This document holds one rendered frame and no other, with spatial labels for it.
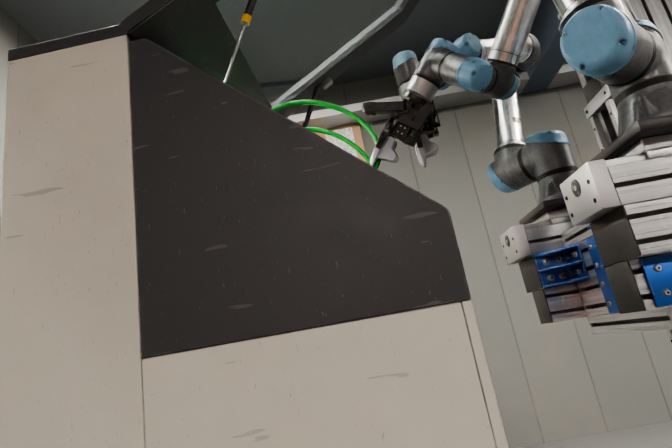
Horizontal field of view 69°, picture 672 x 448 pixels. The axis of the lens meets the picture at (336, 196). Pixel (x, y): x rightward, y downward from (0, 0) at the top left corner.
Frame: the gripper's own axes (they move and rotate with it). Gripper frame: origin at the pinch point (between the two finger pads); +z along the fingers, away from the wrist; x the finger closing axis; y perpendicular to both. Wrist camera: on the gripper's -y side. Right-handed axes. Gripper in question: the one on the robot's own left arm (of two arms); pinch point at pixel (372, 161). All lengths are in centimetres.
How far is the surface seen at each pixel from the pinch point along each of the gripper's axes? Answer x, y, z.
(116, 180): -45, -33, 27
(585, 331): 228, 129, 32
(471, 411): -45, 44, 26
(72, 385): -55, -15, 59
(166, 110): -40, -33, 11
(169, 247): -47, -15, 31
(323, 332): -46, 17, 29
